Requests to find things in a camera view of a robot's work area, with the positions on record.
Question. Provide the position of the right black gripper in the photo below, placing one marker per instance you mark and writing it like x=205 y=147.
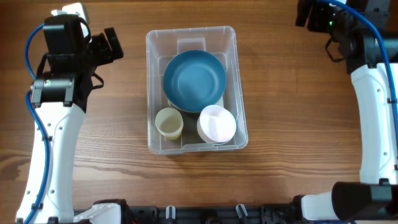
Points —
x=314 y=18

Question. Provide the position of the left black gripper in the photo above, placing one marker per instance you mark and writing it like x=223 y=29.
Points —
x=101 y=47

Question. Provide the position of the dark blue bowl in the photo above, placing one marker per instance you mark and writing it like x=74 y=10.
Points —
x=193 y=80

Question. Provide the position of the cream plastic cup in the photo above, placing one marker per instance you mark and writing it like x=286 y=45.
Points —
x=169 y=120

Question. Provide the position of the clear plastic storage container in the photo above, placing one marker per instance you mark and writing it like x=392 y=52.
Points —
x=161 y=47

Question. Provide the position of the pink small bowl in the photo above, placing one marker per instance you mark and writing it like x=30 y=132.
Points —
x=216 y=125

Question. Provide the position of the yellow plastic cup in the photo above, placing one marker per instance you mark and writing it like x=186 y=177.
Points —
x=171 y=136

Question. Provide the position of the light blue small bowl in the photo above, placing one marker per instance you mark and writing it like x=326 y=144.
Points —
x=216 y=143

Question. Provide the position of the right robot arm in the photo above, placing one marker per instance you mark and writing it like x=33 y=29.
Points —
x=370 y=54

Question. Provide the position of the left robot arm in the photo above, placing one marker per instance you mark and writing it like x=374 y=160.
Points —
x=57 y=101

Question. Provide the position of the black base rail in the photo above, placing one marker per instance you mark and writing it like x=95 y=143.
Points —
x=264 y=214

